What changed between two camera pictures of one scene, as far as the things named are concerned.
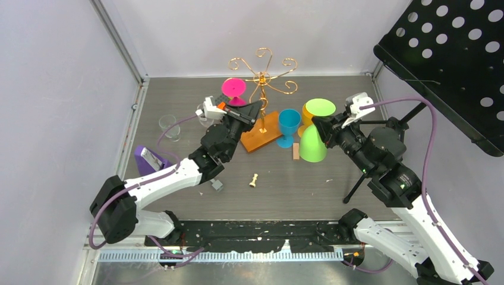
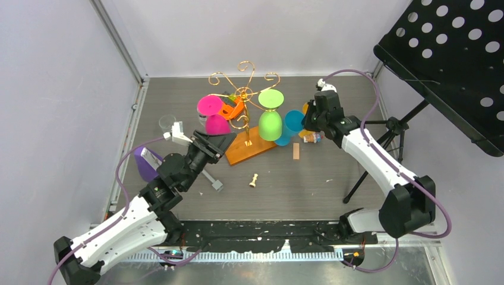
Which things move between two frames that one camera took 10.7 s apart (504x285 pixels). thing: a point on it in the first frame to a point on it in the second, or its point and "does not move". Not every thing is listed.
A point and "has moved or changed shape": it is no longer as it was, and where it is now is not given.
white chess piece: x=252 y=184 does not move
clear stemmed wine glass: x=205 y=122 does not move
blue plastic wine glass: x=289 y=121 does not move
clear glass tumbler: x=165 y=122 does not move
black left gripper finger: x=240 y=116 to x=210 y=146
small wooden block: x=296 y=151 does not move
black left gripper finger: x=250 y=110 to x=223 y=142
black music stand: x=453 y=51 does not move
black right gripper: x=329 y=127 to x=306 y=122
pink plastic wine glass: x=235 y=87 has moved or changed shape
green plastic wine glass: x=312 y=148 to x=270 y=121
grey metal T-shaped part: x=217 y=184 does not move
